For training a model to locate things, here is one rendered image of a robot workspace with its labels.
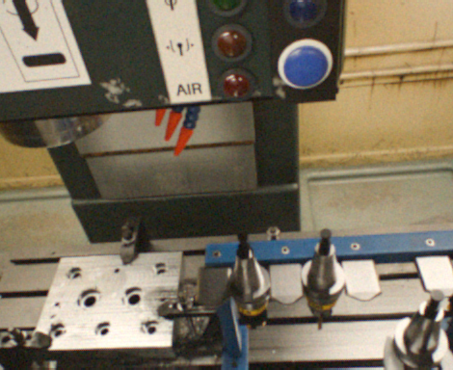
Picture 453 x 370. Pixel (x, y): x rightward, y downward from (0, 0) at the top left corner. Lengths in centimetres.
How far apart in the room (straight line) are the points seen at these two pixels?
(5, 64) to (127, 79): 9
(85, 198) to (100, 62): 112
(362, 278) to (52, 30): 54
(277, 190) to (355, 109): 47
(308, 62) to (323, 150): 142
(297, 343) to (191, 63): 77
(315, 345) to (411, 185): 94
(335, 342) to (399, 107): 93
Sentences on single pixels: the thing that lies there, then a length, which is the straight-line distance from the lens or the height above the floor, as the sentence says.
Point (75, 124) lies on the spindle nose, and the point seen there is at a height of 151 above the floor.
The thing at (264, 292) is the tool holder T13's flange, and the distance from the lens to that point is 69.
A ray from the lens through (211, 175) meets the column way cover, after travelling 126.
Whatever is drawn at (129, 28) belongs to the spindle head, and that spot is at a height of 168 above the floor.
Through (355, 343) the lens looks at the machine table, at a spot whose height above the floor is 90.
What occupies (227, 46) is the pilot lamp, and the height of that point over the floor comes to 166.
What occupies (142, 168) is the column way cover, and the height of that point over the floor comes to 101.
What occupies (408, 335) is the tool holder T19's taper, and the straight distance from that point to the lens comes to 65.
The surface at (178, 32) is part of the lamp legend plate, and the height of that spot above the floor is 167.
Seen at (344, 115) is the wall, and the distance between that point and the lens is 165.
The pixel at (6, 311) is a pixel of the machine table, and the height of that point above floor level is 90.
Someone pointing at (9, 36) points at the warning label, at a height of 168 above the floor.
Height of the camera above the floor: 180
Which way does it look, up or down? 43 degrees down
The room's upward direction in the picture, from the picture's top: 9 degrees counter-clockwise
